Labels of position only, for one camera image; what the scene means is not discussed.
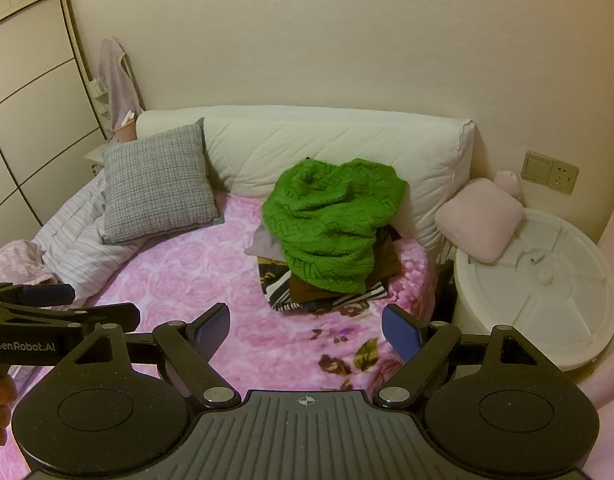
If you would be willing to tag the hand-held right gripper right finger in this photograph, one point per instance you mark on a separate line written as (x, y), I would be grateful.
(399, 332)

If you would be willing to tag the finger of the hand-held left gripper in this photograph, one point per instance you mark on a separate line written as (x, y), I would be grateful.
(102, 314)
(47, 294)

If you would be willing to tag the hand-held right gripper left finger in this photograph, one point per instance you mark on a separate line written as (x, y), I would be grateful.
(214, 331)

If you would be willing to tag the green knit sweater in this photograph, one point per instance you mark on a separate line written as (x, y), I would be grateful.
(327, 220)

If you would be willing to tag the pink folded quilt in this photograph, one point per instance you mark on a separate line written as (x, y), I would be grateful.
(17, 260)

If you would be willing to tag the striped lilac duvet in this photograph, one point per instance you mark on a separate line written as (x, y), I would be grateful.
(77, 240)

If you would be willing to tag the pink rose blanket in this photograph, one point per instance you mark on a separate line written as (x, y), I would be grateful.
(187, 270)

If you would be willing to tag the black white striped garment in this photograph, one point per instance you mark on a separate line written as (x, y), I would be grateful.
(274, 287)

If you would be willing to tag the grey garment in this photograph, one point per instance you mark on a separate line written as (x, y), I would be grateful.
(264, 247)

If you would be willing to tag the pale pink square cushion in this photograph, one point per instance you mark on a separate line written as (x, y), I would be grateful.
(477, 220)

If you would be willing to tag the grey checked pillow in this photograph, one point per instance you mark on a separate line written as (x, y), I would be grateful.
(157, 185)

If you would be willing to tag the white round plastic tub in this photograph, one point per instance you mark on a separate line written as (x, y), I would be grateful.
(537, 300)

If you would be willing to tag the white nightstand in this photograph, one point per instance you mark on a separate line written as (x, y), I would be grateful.
(94, 155)

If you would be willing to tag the pink waste bin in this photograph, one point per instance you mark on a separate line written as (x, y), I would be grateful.
(126, 132)

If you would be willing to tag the cream wardrobe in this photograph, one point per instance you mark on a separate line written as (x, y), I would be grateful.
(27, 110)

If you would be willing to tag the pink plush toy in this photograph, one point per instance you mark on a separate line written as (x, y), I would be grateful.
(509, 182)

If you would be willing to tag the long white cushion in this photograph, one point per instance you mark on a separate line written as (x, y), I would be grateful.
(297, 135)

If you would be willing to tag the hanging lilac garment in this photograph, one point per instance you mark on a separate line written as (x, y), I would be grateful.
(114, 85)

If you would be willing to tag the white wall rack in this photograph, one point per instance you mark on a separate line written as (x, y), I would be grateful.
(99, 95)

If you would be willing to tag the beige switch socket plate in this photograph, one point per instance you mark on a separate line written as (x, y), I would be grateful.
(549, 172)

